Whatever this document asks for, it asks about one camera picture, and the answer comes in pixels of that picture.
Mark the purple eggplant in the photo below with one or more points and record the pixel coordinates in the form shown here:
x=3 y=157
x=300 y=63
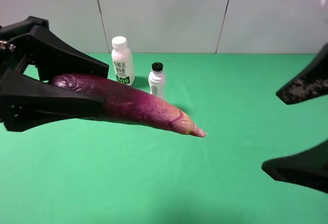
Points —
x=127 y=105

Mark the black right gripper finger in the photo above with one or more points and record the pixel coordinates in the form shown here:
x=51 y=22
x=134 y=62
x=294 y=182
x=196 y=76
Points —
x=307 y=168
x=310 y=83

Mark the white milk bottle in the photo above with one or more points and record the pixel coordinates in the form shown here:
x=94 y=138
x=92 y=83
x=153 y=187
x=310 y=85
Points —
x=122 y=61

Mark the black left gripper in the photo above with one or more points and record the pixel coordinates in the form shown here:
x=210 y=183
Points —
x=26 y=102

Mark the white bottle with black brush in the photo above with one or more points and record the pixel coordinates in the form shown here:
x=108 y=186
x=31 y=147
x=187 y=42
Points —
x=157 y=80

